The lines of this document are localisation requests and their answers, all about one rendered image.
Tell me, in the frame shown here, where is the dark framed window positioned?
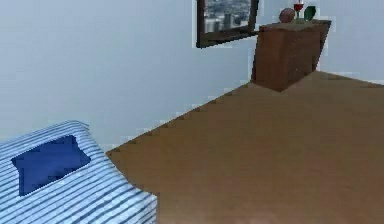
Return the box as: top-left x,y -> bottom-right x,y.
195,0 -> 260,50

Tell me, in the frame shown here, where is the brown wooden chest of drawers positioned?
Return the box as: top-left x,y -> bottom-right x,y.
250,19 -> 333,93

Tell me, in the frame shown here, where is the brown ball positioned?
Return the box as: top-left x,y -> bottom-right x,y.
278,7 -> 297,24

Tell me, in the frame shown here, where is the blue striped bed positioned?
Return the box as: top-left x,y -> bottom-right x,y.
0,120 -> 158,224

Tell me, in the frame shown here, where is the red wine glass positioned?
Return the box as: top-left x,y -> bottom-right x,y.
293,0 -> 305,20

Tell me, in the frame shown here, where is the dark blue pillow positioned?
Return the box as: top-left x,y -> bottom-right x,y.
10,134 -> 92,197

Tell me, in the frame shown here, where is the green bottle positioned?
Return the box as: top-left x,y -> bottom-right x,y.
303,5 -> 317,22

